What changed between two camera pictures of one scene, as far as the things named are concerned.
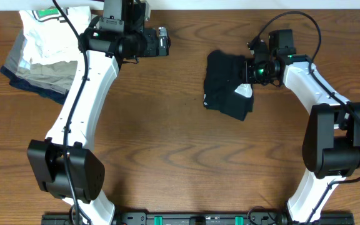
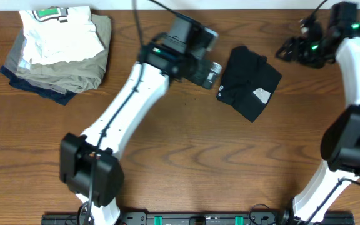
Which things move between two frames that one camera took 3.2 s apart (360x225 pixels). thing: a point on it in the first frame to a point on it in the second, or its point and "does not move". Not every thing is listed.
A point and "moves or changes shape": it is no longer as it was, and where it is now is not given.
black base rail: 201,218 does not move
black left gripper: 152,50 to 209,68
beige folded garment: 59,75 does not move
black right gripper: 249,65 to 300,54
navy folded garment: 56,96 does not move
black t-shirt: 223,76 moves or changes shape
